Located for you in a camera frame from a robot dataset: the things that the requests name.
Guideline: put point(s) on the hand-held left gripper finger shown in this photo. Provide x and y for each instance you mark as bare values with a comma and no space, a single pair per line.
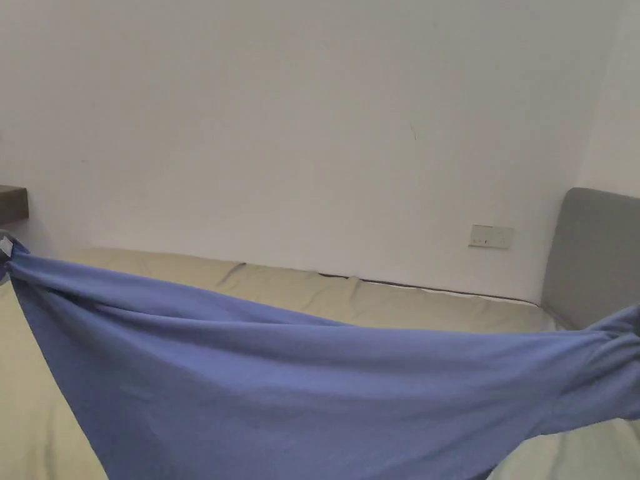
4,250

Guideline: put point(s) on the blue shirt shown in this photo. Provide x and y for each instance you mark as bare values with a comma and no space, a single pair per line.
280,380

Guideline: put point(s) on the dark wooden shelf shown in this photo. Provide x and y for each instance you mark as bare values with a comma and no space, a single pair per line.
12,202

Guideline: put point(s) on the grey padded headboard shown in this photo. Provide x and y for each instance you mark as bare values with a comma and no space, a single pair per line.
595,255

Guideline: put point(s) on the white wall socket plate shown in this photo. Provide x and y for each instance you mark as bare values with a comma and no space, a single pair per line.
491,236

